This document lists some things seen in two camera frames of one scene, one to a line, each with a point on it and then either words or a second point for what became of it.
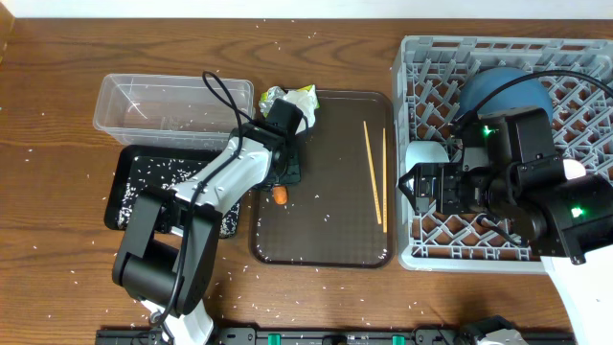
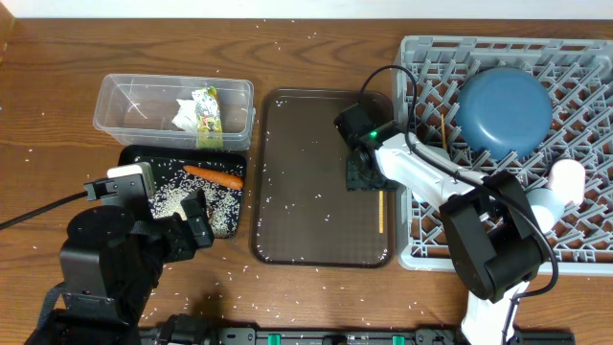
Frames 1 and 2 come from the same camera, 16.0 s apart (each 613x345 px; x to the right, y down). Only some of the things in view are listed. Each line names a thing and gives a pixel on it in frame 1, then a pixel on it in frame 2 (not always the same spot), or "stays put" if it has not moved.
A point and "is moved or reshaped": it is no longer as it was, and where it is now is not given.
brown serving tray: [342, 213] stays put
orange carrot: [281, 195] is moved or reshaped
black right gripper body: [441, 189] -> [360, 173]
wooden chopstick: [372, 172] is moved or reshaped
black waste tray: [141, 166] stays put
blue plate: [486, 81] stays put
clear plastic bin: [170, 111] stays put
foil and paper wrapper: [306, 99] -> [202, 117]
